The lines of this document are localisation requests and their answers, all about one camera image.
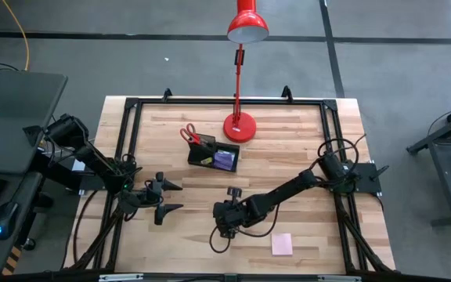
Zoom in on black desk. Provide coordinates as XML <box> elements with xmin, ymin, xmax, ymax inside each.
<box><xmin>0</xmin><ymin>70</ymin><xmax>69</xmax><ymax>175</ymax></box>

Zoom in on black aluminium table frame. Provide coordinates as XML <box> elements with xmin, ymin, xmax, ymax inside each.
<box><xmin>63</xmin><ymin>86</ymin><xmax>397</xmax><ymax>275</ymax></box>

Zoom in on silver bracket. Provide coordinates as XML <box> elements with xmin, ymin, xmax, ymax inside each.
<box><xmin>99</xmin><ymin>273</ymin><xmax>144</xmax><ymax>282</ymax></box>
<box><xmin>317</xmin><ymin>275</ymin><xmax>362</xmax><ymax>282</ymax></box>

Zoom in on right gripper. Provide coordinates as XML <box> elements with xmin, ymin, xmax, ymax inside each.
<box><xmin>212</xmin><ymin>186</ymin><xmax>256</xmax><ymax>240</ymax></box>

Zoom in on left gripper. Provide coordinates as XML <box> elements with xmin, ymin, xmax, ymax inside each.
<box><xmin>119</xmin><ymin>171</ymin><xmax>185</xmax><ymax>226</ymax></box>

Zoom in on dark grey desk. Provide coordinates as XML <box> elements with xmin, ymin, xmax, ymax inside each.
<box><xmin>0</xmin><ymin>172</ymin><xmax>45</xmax><ymax>273</ymax></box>

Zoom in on dark metal stand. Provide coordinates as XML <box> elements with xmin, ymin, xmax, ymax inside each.
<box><xmin>405</xmin><ymin>97</ymin><xmax>451</xmax><ymax>228</ymax></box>

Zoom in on black mesh desk organizer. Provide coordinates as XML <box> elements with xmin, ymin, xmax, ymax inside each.
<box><xmin>187</xmin><ymin>133</ymin><xmax>241</xmax><ymax>173</ymax></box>

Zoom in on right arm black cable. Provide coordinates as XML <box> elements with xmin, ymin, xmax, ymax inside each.
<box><xmin>208</xmin><ymin>203</ymin><xmax>280</xmax><ymax>254</ymax></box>

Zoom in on red-handled scissors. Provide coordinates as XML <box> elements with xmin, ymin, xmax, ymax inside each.
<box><xmin>179</xmin><ymin>123</ymin><xmax>207</xmax><ymax>146</ymax></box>

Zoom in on pink sticky note pad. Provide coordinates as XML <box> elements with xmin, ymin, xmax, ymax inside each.
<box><xmin>271</xmin><ymin>233</ymin><xmax>294</xmax><ymax>256</ymax></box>

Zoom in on yellow cable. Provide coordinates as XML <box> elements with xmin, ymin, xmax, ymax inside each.
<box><xmin>1</xmin><ymin>0</ymin><xmax>30</xmax><ymax>72</ymax></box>

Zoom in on red desk lamp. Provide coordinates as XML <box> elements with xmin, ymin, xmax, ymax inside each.
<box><xmin>223</xmin><ymin>0</ymin><xmax>270</xmax><ymax>144</ymax></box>

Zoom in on black computer mouse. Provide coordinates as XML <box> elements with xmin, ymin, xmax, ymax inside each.
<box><xmin>0</xmin><ymin>201</ymin><xmax>20</xmax><ymax>240</ymax></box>

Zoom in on purple sticky note pad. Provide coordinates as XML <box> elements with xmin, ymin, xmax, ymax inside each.
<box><xmin>213</xmin><ymin>150</ymin><xmax>236</xmax><ymax>172</ymax></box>

